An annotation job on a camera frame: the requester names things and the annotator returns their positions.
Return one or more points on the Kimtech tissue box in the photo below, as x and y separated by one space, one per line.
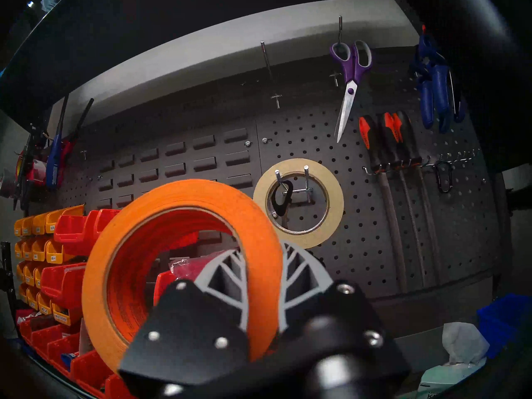
453 360

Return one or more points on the black carabiner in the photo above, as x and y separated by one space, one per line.
437 178

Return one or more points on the blue plastic bin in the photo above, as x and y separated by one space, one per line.
507 319

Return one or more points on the clear zip bag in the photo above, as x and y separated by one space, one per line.
85 338

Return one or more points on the orange tape roll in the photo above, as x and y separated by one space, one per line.
249 219

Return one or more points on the grey pegboard wall panel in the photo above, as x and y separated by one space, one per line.
365 219

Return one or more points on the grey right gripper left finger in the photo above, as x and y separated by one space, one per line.
195 331

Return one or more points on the yellow parts bin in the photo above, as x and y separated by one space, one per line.
29 277
54 256
18 230
39 252
43 306
32 301
23 296
28 227
19 252
28 252
62 318
39 225
38 279
52 224
20 273

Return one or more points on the long metal peg hook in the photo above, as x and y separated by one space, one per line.
266 57

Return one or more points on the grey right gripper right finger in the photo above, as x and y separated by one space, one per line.
324 315

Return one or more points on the black monitor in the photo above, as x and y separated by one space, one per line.
498 90

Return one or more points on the white plastic bag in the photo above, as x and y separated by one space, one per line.
30 314

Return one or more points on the blue and red hanging tool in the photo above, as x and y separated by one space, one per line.
54 161

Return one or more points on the red wall bin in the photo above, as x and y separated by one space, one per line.
104 221
72 236
62 282
164 286

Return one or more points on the black soldering stand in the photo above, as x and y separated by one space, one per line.
6 277

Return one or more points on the red and black hanging clamp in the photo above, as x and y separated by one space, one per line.
35 169

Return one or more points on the metal tool rack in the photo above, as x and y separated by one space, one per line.
457 158

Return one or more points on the small blue part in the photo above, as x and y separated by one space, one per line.
68 355

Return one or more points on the beige masking tape roll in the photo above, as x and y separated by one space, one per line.
332 203

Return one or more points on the grey duct tape roll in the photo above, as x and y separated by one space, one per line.
7 184

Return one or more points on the red tape roll yellow core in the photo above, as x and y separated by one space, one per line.
20 167

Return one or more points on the clear bag black parts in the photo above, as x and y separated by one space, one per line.
195 266

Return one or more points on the metal pegboard hook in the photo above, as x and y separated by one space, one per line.
306 182

